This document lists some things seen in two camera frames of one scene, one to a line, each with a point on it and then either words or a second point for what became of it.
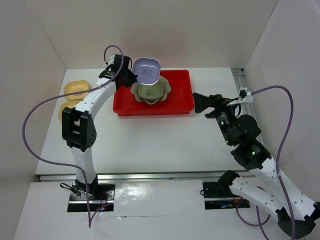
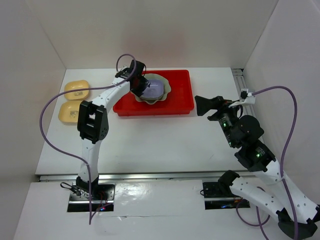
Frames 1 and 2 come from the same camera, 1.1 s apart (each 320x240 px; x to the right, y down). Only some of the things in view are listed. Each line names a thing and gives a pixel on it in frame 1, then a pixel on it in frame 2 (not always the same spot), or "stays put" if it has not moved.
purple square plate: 147,70 → 156,89
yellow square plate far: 74,86 stays put
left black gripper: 131,80 → 144,83
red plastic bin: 179,100 stays put
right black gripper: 216,101 stays put
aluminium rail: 141,176 stays put
